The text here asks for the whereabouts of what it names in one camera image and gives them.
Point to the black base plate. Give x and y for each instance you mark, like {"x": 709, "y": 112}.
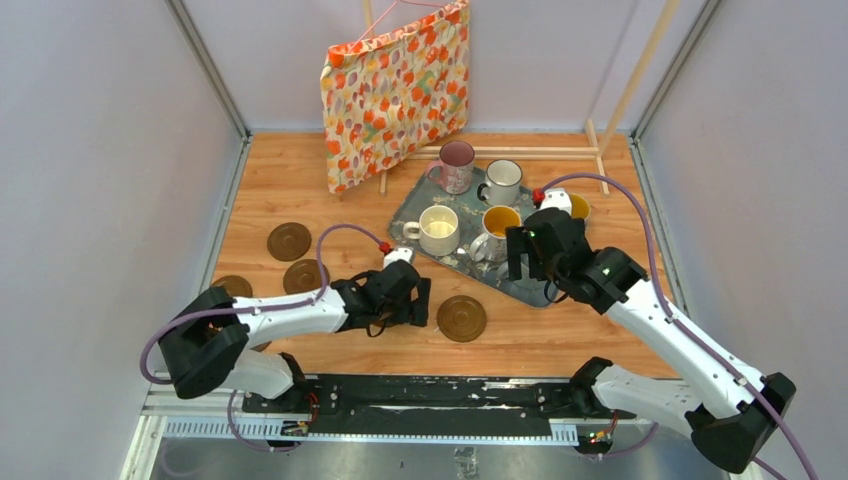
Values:
{"x": 455, "y": 406}

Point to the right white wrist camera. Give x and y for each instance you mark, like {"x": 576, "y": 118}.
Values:
{"x": 556, "y": 198}

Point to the blue butterfly mug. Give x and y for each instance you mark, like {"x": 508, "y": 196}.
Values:
{"x": 580, "y": 207}

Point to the cream ribbed mug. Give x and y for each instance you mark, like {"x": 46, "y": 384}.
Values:
{"x": 437, "y": 231}

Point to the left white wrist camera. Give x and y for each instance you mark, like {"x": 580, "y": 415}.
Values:
{"x": 399, "y": 253}

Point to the pink mug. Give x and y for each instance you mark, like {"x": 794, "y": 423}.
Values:
{"x": 453, "y": 169}

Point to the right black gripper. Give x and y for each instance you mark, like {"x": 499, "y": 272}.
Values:
{"x": 516, "y": 237}

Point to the grey ceramic mug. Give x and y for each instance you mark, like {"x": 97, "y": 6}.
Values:
{"x": 524, "y": 283}

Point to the aluminium rail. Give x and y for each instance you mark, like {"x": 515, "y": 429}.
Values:
{"x": 219, "y": 415}

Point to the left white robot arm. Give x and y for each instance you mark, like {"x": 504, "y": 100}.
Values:
{"x": 212, "y": 342}

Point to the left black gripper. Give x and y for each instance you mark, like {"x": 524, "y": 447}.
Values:
{"x": 414, "y": 312}

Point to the floral fabric bag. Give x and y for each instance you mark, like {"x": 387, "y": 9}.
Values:
{"x": 387, "y": 96}

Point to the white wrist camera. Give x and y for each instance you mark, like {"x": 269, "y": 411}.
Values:
{"x": 556, "y": 198}
{"x": 399, "y": 253}

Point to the blue floral serving tray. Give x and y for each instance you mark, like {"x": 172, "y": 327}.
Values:
{"x": 470, "y": 211}

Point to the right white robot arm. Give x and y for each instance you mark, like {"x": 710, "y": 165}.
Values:
{"x": 728, "y": 408}

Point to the white floral mug yellow inside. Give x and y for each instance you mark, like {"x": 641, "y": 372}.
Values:
{"x": 491, "y": 244}

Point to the white mug black handle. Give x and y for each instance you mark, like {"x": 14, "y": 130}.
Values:
{"x": 501, "y": 183}

